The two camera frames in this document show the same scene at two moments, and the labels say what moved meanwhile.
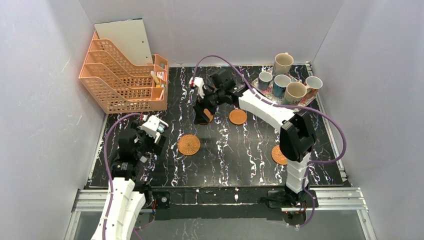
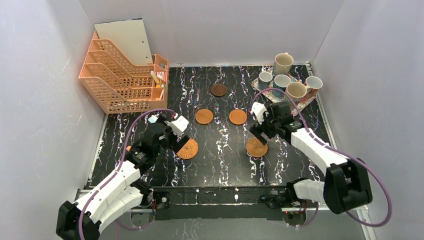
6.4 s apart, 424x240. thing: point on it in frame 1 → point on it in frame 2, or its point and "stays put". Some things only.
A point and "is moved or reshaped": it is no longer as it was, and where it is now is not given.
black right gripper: [205, 104] → [261, 129]
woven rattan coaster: [189, 144] is moved or reshaped
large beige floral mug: [294, 93] stays put
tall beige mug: [282, 63] stays put
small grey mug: [264, 80] stays put
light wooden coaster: [238, 117] stays put
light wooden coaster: [209, 115] stays put
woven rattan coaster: [278, 156] → [255, 148]
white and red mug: [315, 83] stays put
